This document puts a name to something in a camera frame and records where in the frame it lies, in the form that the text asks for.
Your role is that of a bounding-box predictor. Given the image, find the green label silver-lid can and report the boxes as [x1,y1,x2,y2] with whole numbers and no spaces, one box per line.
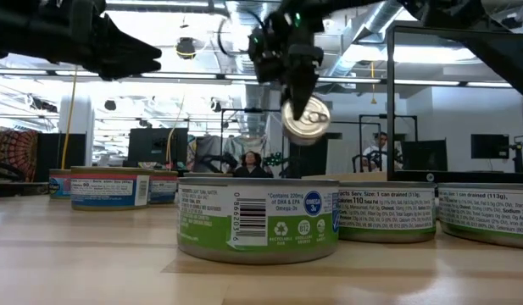
[437,182,523,250]
[337,180,437,244]
[176,176,341,266]

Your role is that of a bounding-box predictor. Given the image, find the silver ventilation duct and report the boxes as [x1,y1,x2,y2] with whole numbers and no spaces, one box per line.
[328,0,415,77]
[225,0,273,136]

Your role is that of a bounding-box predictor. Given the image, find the black camera on stand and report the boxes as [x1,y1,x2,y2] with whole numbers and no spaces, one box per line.
[509,141,523,174]

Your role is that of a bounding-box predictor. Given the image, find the black dome ceiling fixture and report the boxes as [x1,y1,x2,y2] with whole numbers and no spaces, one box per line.
[175,36,198,61]

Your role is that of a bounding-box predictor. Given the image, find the black wall screen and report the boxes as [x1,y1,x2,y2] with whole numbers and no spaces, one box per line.
[470,134,510,160]

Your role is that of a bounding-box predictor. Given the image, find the ceiling light rail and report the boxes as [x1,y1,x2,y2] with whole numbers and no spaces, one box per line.
[0,67,516,89]

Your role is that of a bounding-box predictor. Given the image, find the person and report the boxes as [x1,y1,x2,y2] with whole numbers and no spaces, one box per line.
[361,130,404,173]
[231,151,274,179]

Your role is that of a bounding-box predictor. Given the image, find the red patterned tapestry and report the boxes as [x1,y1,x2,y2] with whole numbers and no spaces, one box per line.
[0,129,40,183]

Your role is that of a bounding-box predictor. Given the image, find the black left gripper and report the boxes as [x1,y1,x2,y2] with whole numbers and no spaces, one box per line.
[31,0,163,81]

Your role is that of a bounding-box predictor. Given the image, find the thin wooden board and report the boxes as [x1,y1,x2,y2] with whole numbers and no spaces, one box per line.
[301,23,523,184]

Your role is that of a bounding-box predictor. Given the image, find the black metal frame stand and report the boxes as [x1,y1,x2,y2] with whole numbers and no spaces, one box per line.
[357,113,419,173]
[220,108,287,179]

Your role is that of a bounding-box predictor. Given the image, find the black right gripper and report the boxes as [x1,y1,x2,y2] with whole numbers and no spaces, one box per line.
[247,8,325,122]

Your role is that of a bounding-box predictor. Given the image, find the black panel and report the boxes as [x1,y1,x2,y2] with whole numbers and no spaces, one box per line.
[35,133,87,183]

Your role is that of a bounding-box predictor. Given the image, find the yellow hanging cord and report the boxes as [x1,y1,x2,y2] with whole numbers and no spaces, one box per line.
[60,65,79,170]

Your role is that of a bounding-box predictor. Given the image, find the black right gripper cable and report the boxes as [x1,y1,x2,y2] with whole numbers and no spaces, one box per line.
[217,10,262,58]

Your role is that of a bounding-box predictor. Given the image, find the black monitor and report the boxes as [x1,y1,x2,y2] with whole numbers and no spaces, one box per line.
[403,139,448,173]
[127,127,189,169]

